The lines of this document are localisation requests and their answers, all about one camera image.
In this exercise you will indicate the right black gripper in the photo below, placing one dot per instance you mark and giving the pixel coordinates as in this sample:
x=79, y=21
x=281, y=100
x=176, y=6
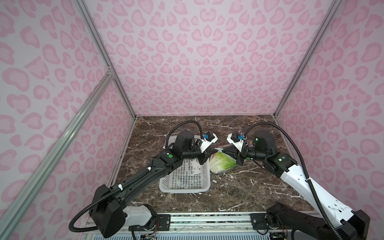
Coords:
x=238, y=154

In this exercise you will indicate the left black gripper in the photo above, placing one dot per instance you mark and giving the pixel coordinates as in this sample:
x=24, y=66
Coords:
x=206, y=154

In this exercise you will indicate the white perforated plastic basket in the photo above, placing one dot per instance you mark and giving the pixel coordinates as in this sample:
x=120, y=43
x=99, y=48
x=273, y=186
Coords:
x=186, y=176

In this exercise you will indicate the green lettuce toy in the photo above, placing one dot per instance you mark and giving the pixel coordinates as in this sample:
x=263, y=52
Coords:
x=222, y=162

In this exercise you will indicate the clear zip top bag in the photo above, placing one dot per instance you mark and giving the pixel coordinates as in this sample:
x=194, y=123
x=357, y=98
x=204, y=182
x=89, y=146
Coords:
x=223, y=160

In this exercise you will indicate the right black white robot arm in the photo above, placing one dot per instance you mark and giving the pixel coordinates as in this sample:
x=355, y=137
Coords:
x=337, y=222

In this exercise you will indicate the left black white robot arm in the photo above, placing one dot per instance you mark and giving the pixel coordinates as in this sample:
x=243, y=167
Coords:
x=109, y=203

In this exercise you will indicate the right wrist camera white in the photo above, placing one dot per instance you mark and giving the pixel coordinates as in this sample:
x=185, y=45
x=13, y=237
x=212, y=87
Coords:
x=238, y=140

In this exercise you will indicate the aluminium front rail frame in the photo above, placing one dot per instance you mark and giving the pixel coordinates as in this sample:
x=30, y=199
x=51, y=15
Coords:
x=222, y=226

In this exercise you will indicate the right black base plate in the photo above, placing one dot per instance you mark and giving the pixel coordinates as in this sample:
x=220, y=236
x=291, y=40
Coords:
x=265, y=221

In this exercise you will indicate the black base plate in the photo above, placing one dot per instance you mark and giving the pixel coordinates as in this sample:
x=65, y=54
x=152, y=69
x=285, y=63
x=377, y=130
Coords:
x=265, y=221
x=161, y=222

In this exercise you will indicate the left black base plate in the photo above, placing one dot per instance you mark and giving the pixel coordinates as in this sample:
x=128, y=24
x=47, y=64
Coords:
x=161, y=222

